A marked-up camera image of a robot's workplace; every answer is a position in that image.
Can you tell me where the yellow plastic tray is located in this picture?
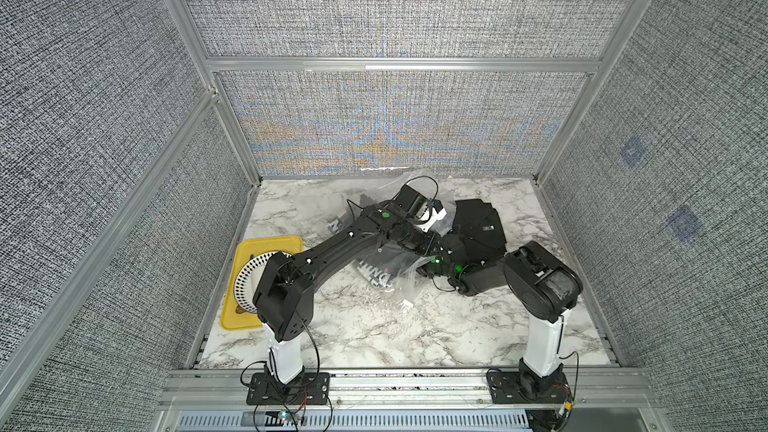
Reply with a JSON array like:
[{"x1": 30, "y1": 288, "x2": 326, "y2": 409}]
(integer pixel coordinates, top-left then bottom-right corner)
[{"x1": 220, "y1": 235, "x2": 303, "y2": 331}]

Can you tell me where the white patterned plate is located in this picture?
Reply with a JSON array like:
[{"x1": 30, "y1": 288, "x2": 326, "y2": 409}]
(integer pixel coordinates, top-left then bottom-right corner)
[{"x1": 233, "y1": 251, "x2": 290, "y2": 314}]

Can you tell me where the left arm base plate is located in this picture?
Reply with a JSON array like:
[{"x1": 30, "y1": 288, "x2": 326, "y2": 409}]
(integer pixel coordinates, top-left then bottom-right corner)
[{"x1": 246, "y1": 372, "x2": 331, "y2": 406}]

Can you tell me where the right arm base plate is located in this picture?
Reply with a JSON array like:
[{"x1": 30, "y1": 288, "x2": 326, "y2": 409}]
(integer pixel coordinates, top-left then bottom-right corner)
[{"x1": 486, "y1": 368, "x2": 572, "y2": 404}]

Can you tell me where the black white plaid shirt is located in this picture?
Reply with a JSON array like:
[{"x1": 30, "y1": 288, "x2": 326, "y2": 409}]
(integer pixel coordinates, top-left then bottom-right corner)
[{"x1": 328, "y1": 214, "x2": 394, "y2": 292}]

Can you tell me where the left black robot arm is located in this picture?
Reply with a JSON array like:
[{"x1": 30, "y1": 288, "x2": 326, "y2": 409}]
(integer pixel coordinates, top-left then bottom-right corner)
[{"x1": 251, "y1": 184, "x2": 446, "y2": 385}]

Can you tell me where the dark striped shirt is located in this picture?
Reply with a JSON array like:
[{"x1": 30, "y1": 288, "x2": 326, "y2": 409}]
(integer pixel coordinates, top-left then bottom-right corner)
[{"x1": 357, "y1": 243, "x2": 425, "y2": 278}]

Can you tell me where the white slotted cable duct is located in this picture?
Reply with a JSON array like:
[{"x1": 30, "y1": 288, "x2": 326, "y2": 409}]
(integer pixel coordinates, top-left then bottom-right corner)
[{"x1": 175, "y1": 409, "x2": 532, "y2": 431}]

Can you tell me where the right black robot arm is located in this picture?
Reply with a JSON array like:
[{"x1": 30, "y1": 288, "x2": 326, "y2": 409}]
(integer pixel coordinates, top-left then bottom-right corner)
[{"x1": 417, "y1": 234, "x2": 583, "y2": 393}]

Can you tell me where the clear plastic vacuum bag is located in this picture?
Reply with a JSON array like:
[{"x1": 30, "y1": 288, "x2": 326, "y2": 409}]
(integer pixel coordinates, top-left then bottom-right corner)
[{"x1": 296, "y1": 167, "x2": 457, "y2": 313}]

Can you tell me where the aluminium front rail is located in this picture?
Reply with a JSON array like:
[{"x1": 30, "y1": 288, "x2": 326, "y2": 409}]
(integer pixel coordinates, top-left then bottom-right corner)
[{"x1": 157, "y1": 366, "x2": 660, "y2": 411}]

